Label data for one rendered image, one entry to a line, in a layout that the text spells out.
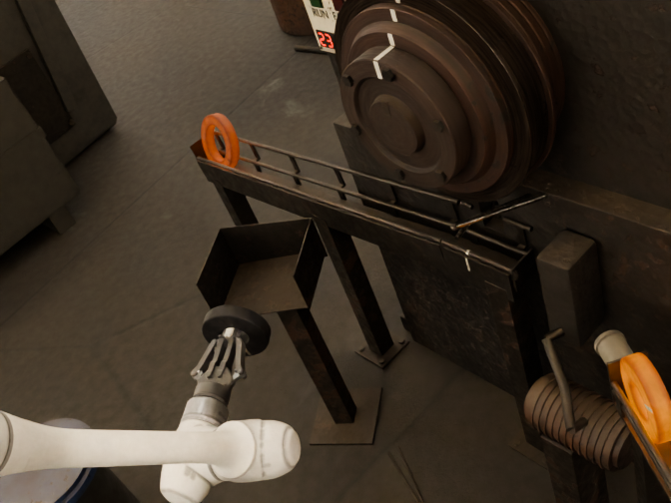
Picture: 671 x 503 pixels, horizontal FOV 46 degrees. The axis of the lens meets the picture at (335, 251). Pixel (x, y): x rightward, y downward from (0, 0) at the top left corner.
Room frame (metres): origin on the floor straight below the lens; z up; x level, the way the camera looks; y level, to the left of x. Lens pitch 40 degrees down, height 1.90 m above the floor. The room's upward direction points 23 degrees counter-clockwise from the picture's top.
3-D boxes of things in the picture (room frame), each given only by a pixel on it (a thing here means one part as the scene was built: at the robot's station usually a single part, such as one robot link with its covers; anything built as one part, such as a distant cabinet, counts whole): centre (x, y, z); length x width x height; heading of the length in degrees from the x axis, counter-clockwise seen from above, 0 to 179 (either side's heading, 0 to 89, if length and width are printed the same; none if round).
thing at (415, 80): (1.21, -0.21, 1.11); 0.28 x 0.06 x 0.28; 29
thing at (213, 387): (1.17, 0.35, 0.71); 0.09 x 0.08 x 0.07; 154
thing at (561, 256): (1.06, -0.42, 0.68); 0.11 x 0.08 x 0.24; 119
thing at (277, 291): (1.54, 0.18, 0.36); 0.26 x 0.20 x 0.72; 64
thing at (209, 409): (1.10, 0.38, 0.71); 0.09 x 0.06 x 0.09; 64
